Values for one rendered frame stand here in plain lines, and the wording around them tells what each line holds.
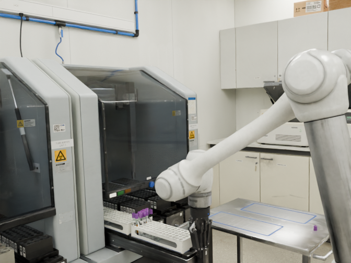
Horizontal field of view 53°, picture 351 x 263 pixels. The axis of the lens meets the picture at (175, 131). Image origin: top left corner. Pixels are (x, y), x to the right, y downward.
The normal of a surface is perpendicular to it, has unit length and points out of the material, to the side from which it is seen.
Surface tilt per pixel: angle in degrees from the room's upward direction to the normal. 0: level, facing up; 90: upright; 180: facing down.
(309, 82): 81
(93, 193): 90
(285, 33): 90
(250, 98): 90
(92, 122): 90
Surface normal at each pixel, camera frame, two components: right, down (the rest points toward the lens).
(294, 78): -0.57, -0.01
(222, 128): 0.76, 0.04
